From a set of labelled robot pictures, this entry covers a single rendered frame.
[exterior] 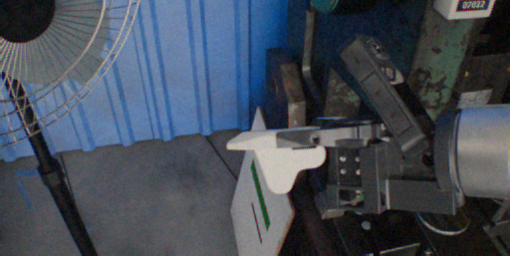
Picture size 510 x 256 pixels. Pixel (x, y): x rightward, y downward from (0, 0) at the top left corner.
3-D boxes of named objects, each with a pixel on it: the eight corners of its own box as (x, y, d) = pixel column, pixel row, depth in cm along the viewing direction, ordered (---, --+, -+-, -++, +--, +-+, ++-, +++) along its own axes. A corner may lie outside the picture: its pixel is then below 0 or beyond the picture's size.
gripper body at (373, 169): (320, 208, 39) (450, 222, 31) (313, 117, 39) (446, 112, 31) (357, 189, 45) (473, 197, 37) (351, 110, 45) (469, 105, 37)
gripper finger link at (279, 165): (227, 200, 38) (329, 193, 38) (221, 135, 38) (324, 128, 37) (231, 192, 42) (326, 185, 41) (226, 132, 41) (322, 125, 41)
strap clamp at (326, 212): (384, 206, 104) (393, 179, 97) (321, 219, 101) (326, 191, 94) (375, 189, 108) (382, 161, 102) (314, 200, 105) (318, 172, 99)
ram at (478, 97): (486, 173, 87) (542, 56, 68) (426, 185, 85) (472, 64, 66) (445, 123, 100) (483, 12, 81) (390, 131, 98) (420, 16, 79)
